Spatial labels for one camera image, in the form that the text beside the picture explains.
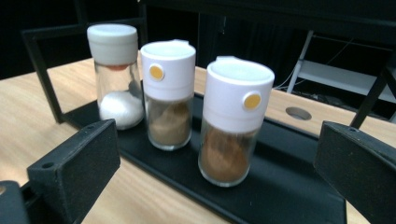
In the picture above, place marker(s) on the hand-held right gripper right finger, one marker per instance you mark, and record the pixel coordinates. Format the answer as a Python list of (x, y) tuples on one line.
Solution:
[(358, 168)]

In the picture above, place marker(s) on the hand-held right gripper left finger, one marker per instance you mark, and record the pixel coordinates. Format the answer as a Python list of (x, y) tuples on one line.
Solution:
[(81, 165)]

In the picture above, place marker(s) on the black tray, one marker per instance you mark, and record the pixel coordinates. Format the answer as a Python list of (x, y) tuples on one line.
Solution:
[(280, 186)]

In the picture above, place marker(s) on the glass jar with grey lid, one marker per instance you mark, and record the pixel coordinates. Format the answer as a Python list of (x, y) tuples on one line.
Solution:
[(113, 46)]

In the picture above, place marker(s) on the brown spice jar white lid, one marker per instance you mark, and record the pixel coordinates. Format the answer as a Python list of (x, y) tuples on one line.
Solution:
[(168, 77), (230, 102)]

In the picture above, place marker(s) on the grey metal stand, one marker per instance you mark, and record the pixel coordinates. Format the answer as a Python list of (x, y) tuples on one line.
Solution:
[(336, 76)]

